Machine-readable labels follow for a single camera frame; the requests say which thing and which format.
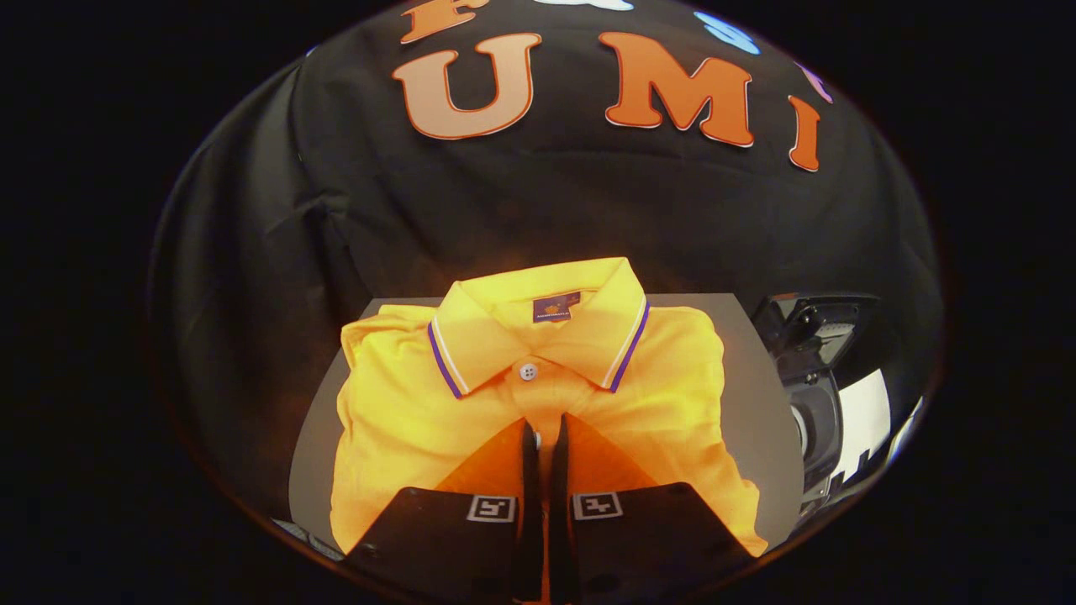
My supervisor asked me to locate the grey washing machine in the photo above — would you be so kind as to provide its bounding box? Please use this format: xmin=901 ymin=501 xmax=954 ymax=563
xmin=769 ymin=353 xmax=850 ymax=515

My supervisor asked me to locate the yellow polo shirt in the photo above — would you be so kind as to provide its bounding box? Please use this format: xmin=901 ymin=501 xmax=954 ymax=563
xmin=330 ymin=256 xmax=770 ymax=605

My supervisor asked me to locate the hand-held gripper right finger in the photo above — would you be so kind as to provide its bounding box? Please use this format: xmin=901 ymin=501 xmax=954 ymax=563
xmin=550 ymin=411 xmax=757 ymax=604

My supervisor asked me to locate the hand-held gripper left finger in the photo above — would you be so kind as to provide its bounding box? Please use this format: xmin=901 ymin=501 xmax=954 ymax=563
xmin=345 ymin=418 xmax=544 ymax=604

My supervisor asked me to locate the grey box stand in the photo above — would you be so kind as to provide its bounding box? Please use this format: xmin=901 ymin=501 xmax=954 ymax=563
xmin=288 ymin=294 xmax=805 ymax=557

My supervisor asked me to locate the white flat panel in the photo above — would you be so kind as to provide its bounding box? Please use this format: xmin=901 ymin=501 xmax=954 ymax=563
xmin=839 ymin=368 xmax=894 ymax=484

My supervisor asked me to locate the dark glass washing machine lid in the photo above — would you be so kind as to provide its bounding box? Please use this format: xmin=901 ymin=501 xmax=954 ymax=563
xmin=751 ymin=291 xmax=881 ymax=379

